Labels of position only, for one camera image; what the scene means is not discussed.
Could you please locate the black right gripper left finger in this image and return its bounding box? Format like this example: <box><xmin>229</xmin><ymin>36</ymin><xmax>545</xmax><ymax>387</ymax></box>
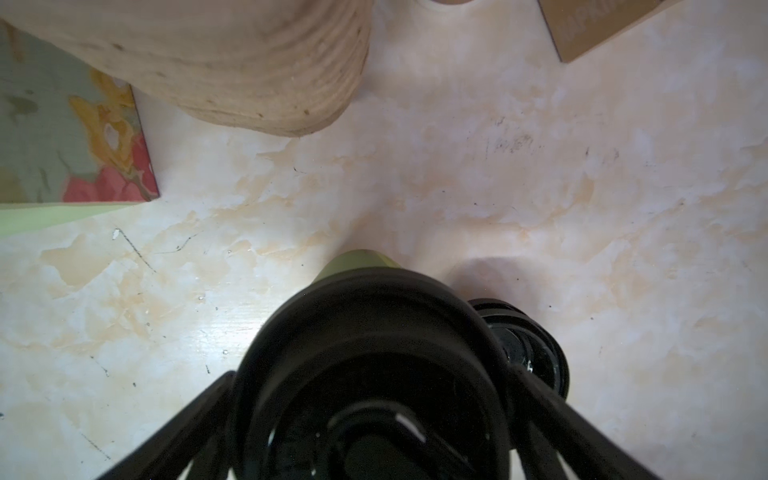
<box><xmin>101</xmin><ymin>371</ymin><xmax>235</xmax><ymax>479</ymax></box>

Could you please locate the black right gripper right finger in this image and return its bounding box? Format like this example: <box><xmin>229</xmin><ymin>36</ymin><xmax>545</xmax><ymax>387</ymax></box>
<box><xmin>506</xmin><ymin>365</ymin><xmax>657</xmax><ymax>479</ymax></box>

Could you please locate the green white paper bag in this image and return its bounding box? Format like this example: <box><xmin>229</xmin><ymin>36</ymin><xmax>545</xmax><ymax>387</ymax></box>
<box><xmin>1</xmin><ymin>22</ymin><xmax>159</xmax><ymax>236</ymax></box>

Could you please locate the green paper coffee cup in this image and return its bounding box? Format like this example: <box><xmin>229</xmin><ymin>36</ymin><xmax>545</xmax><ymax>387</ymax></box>
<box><xmin>313</xmin><ymin>249</ymin><xmax>400</xmax><ymax>283</ymax></box>

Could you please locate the stack of black lids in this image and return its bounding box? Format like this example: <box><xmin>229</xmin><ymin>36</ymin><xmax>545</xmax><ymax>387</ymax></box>
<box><xmin>469</xmin><ymin>298</ymin><xmax>570</xmax><ymax>399</ymax></box>

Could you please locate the stack of pulp cup carriers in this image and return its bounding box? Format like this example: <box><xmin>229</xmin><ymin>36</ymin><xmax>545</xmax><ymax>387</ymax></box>
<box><xmin>1</xmin><ymin>1</ymin><xmax>373</xmax><ymax>137</ymax></box>

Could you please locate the brown cardboard napkin box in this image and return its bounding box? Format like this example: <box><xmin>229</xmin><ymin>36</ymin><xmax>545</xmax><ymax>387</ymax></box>
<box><xmin>538</xmin><ymin>0</ymin><xmax>677</xmax><ymax>64</ymax></box>

